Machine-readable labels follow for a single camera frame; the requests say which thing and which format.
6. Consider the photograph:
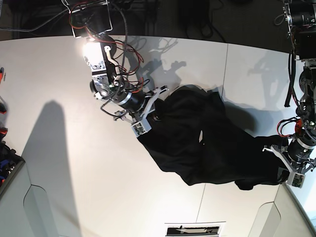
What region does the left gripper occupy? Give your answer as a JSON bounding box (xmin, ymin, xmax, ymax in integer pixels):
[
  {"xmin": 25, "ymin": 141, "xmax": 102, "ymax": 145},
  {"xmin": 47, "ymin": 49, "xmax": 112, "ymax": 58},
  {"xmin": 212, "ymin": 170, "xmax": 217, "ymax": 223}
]
[{"xmin": 263, "ymin": 134, "xmax": 316, "ymax": 183}]

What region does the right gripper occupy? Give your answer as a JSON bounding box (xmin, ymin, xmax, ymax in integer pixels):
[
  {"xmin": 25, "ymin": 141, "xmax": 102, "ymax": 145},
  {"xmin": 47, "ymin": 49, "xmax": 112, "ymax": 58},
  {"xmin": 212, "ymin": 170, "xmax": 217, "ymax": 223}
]
[{"xmin": 112, "ymin": 86, "xmax": 168, "ymax": 123}]

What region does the black t-shirt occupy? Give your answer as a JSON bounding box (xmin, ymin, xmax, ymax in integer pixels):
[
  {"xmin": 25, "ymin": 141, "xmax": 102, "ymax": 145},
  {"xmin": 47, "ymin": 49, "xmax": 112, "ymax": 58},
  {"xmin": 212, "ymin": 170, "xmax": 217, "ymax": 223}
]
[{"xmin": 138, "ymin": 85, "xmax": 287, "ymax": 191}]

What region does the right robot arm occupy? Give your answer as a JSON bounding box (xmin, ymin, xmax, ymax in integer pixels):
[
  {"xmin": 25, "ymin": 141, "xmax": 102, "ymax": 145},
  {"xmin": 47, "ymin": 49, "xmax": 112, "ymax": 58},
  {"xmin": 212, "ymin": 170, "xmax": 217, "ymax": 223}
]
[{"xmin": 62, "ymin": 0, "xmax": 167, "ymax": 127}]

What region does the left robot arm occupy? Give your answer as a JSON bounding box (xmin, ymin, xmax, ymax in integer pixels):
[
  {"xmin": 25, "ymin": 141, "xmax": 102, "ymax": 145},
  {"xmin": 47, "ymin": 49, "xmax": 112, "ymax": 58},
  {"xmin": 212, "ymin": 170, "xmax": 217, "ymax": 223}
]
[{"xmin": 264, "ymin": 0, "xmax": 316, "ymax": 188}]

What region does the printed paper sheet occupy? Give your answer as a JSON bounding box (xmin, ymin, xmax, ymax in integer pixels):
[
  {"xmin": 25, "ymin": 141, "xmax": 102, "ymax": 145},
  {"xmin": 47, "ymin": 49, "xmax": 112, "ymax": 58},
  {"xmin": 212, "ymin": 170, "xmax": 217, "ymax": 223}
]
[{"xmin": 165, "ymin": 222, "xmax": 226, "ymax": 237}]

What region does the pile of orange black tools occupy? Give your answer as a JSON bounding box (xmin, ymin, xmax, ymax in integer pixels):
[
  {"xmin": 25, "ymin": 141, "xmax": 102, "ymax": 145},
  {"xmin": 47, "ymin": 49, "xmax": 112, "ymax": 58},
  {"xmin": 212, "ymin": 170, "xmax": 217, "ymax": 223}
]
[{"xmin": 0, "ymin": 67, "xmax": 19, "ymax": 185}]

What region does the grey left corner panel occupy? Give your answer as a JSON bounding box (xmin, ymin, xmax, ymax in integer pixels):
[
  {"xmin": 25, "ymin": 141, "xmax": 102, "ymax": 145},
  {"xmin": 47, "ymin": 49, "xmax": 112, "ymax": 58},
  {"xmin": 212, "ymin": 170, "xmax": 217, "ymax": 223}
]
[{"xmin": 0, "ymin": 162, "xmax": 59, "ymax": 237}]

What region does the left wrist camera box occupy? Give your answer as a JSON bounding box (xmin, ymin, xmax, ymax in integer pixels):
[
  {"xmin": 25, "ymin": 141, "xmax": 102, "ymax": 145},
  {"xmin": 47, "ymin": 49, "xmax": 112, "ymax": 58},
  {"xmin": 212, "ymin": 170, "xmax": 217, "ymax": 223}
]
[{"xmin": 286, "ymin": 171, "xmax": 305, "ymax": 188}]

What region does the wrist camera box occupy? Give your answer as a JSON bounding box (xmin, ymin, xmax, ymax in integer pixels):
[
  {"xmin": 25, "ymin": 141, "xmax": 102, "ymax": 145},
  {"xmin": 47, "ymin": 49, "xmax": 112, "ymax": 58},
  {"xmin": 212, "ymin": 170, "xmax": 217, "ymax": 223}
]
[
  {"xmin": 131, "ymin": 118, "xmax": 152, "ymax": 137},
  {"xmin": 286, "ymin": 171, "xmax": 305, "ymax": 188}
]

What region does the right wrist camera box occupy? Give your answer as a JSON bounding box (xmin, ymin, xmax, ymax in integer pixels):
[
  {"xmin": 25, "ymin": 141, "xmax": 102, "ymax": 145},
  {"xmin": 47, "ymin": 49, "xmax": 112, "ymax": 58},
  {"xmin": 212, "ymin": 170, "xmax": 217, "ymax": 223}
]
[{"xmin": 131, "ymin": 118, "xmax": 152, "ymax": 137}]

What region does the white cable bundle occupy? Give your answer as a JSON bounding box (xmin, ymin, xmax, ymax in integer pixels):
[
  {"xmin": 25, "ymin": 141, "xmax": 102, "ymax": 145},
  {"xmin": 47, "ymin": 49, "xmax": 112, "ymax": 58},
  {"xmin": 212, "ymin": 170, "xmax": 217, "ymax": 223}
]
[{"xmin": 273, "ymin": 9, "xmax": 288, "ymax": 27}]

